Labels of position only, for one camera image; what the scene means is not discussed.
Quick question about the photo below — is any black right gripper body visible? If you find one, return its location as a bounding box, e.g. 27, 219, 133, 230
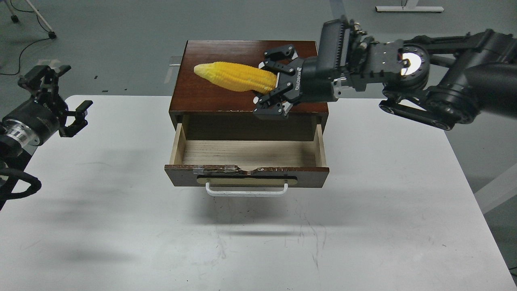
2, 97, 67, 147

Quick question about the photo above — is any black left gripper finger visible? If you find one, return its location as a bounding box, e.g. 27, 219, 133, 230
252, 82, 295, 120
258, 44, 304, 77

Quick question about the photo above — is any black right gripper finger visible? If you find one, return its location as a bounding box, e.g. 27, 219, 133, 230
59, 101, 93, 138
18, 65, 71, 101

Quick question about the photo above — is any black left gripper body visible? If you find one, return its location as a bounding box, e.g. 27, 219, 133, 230
289, 57, 338, 102

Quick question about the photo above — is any yellow corn cob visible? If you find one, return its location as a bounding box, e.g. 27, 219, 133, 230
193, 61, 277, 95

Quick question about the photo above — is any wooden drawer with white handle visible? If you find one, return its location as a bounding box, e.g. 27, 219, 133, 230
164, 123, 330, 197

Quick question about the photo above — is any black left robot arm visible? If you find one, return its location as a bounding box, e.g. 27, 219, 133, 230
1, 40, 329, 200

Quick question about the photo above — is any dark wooden cabinet box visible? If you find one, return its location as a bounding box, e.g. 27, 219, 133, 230
169, 40, 329, 130

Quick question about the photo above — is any white wheeled stand leg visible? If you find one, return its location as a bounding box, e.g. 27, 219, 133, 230
2, 0, 57, 39

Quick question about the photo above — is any white desk foot bar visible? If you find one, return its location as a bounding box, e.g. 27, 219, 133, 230
375, 0, 444, 13

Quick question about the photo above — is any black floor cable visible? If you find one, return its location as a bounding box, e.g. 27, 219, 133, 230
0, 0, 51, 78

